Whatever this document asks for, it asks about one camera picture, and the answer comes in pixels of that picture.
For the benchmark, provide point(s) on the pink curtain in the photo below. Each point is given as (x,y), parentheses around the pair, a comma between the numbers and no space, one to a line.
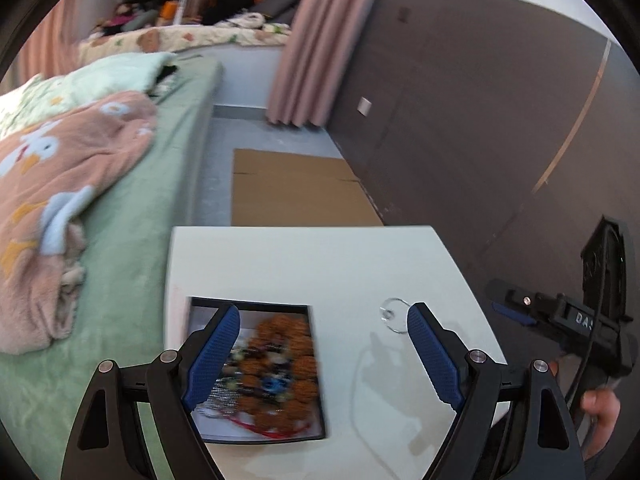
(314,60)
(51,49)

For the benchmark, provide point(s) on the pink duck-print fleece blanket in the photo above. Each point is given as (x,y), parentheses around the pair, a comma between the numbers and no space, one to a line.
(50,174)

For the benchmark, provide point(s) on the person's right hand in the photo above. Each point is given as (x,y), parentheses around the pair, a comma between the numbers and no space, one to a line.
(601,404)

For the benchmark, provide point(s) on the right pink curtain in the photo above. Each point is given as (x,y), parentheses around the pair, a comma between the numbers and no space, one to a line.
(314,60)

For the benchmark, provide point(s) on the dark grey pillow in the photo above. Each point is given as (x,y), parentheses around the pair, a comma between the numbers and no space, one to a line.
(277,11)

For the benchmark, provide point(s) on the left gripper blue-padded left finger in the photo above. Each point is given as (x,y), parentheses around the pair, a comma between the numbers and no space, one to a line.
(204,353)

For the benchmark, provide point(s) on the dark brown wardrobe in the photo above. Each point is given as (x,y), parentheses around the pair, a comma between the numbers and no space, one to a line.
(510,129)

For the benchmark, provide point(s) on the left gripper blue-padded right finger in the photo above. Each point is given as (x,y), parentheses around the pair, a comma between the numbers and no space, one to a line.
(441,352)

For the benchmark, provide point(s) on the left pink curtain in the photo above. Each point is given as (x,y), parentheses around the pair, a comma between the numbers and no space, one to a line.
(51,49)

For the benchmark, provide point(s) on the black jewelry box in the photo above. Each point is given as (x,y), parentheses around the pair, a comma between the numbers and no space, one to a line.
(269,390)

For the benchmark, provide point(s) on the floral window seat cushion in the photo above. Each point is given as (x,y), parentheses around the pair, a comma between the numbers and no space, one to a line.
(180,38)

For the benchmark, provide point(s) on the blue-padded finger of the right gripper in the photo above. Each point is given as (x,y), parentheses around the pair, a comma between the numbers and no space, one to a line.
(518,315)

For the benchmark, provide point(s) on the light green quilt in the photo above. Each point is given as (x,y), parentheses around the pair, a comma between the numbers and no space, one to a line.
(41,98)

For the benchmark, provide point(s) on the white side table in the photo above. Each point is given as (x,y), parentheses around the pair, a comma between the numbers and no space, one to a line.
(384,418)

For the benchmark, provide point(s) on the white wall socket plate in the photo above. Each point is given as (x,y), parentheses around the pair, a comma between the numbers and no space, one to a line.
(364,107)

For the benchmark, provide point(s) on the green bed mattress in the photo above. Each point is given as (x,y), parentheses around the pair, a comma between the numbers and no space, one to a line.
(120,306)

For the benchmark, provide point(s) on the flat brown cardboard sheet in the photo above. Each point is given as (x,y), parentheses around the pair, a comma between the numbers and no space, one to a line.
(283,189)

